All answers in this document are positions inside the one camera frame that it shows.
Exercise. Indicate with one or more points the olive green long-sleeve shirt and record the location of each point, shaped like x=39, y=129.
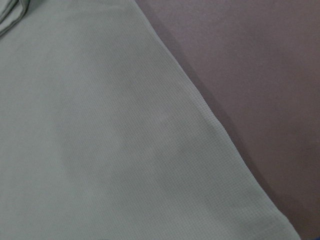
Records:
x=104, y=137

